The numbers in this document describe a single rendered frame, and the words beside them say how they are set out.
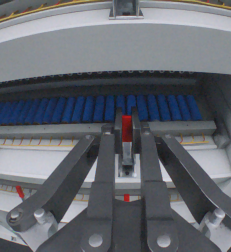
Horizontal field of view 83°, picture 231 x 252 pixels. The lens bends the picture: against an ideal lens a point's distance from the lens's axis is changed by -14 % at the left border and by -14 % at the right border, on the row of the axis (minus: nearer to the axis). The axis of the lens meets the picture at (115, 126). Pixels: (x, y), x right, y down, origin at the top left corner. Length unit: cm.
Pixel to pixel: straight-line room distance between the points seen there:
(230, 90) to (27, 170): 37
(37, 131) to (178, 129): 24
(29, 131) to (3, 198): 31
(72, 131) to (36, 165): 9
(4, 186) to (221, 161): 57
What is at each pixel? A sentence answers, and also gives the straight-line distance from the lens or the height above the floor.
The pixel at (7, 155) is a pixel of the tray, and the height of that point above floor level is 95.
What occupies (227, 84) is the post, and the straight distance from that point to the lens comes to 31.
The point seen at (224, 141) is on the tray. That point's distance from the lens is 28.
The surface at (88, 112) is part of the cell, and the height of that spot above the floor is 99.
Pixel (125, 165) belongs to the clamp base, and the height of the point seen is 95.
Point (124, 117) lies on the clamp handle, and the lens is 18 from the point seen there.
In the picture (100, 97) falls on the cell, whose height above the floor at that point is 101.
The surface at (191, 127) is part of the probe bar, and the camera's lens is 27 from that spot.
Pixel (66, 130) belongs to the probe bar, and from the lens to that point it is 26.
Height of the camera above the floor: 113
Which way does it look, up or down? 35 degrees down
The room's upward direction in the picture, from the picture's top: 3 degrees counter-clockwise
